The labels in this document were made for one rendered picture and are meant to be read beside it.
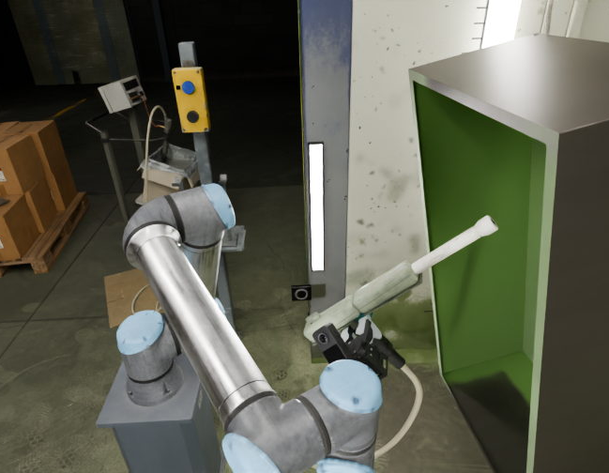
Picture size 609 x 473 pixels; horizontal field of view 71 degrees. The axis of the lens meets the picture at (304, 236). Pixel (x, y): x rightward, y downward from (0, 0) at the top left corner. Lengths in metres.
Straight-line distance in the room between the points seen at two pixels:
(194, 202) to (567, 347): 0.82
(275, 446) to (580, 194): 0.58
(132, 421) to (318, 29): 1.48
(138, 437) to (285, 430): 1.09
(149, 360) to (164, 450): 0.36
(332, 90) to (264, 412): 1.35
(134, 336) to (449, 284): 1.06
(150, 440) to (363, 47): 1.57
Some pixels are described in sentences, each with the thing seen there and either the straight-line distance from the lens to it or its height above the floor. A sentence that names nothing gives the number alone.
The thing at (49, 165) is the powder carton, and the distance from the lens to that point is 4.27.
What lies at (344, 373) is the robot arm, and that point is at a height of 1.33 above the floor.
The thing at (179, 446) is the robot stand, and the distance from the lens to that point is 1.67.
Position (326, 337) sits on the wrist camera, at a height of 1.23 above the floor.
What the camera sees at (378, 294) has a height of 1.27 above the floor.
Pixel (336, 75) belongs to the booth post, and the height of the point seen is 1.53.
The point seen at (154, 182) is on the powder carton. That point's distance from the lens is 3.43.
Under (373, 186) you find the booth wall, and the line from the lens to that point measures 1.90.
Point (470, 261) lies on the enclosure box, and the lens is 1.57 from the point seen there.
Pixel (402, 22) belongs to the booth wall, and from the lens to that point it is 1.76.
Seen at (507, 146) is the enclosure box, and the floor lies 1.40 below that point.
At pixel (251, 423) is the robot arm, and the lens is 0.63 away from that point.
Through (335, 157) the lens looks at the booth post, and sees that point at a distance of 1.82.
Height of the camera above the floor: 1.82
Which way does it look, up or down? 30 degrees down
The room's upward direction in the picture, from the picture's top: 2 degrees counter-clockwise
